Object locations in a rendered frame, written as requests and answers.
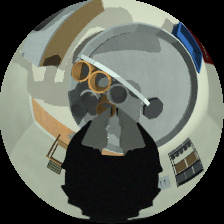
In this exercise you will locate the bronze bushing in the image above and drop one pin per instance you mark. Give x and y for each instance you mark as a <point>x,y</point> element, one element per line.
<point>100,109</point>
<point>77,70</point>
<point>93,85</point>

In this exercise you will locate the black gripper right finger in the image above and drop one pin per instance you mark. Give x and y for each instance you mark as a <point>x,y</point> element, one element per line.
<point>134,137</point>

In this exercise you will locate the blue crate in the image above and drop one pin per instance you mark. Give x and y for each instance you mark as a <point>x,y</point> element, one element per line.
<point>189,42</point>

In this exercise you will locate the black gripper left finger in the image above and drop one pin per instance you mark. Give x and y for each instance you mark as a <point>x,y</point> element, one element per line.
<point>93,135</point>

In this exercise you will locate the grey metal sleeve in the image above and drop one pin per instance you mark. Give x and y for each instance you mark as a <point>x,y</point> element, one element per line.
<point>86,101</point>
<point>120,99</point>
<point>77,110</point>

